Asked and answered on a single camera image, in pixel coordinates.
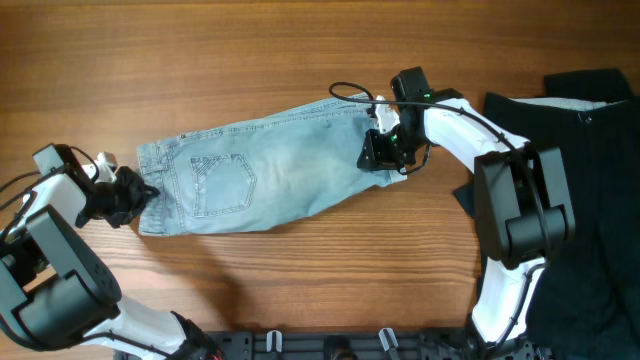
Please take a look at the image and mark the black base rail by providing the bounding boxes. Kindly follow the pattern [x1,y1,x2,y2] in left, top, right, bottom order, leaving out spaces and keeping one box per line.
[113,327,551,360]

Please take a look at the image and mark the right white rail clip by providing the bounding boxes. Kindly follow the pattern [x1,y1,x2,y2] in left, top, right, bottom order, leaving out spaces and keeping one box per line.
[378,327,400,360]

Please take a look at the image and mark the light blue denim shorts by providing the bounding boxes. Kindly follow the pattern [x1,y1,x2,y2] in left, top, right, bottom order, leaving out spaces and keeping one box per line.
[137,99,404,236]

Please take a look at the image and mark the white rail clip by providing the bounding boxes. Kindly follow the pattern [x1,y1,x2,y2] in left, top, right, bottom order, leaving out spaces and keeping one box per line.
[266,330,283,353]
[378,327,400,360]

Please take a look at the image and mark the left white rail clip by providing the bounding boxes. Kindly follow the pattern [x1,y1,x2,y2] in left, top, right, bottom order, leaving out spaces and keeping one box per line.
[266,330,283,353]

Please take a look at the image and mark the black clothes pile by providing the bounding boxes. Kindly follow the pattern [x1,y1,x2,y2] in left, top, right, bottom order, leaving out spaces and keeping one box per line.
[483,69,639,359]

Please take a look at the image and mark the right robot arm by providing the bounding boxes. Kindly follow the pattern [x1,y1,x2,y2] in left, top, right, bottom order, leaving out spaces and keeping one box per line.
[357,67,575,357]

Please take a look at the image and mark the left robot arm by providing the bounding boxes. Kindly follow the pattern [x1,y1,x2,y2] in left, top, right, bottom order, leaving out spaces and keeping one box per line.
[1,144,224,359]

